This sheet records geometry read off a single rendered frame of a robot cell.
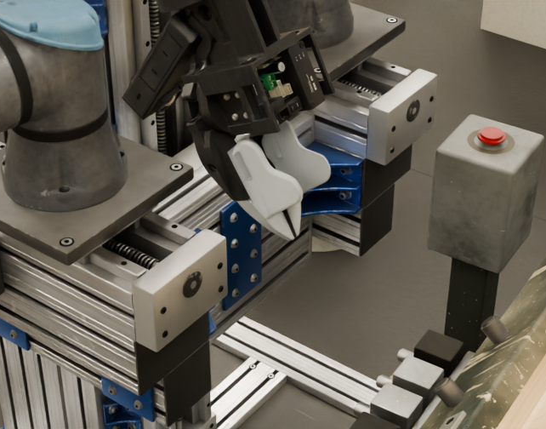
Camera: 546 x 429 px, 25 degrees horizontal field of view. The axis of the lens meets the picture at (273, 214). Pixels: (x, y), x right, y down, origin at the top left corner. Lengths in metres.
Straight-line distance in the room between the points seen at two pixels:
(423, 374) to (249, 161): 0.78
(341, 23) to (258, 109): 0.92
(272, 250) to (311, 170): 0.92
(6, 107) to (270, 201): 0.51
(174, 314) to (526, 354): 0.41
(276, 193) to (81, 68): 0.53
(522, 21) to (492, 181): 2.36
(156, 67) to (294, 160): 0.12
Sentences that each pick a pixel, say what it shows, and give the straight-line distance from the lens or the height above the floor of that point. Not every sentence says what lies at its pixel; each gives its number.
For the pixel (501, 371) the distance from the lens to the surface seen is 1.45.
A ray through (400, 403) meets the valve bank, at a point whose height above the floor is 0.76.
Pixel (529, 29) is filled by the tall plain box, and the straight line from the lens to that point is 4.09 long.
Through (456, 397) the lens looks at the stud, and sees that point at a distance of 1.46.
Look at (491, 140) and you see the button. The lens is 1.79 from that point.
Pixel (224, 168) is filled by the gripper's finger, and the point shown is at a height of 1.38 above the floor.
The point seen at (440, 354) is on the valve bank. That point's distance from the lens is 1.68.
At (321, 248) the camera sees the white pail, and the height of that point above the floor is 0.01.
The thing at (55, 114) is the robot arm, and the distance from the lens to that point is 1.42.
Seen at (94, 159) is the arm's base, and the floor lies 1.09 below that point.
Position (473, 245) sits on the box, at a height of 0.79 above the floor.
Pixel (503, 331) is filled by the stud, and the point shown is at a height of 0.88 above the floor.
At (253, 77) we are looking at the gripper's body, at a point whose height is 1.46.
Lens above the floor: 1.88
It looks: 36 degrees down
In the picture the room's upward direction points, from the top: straight up
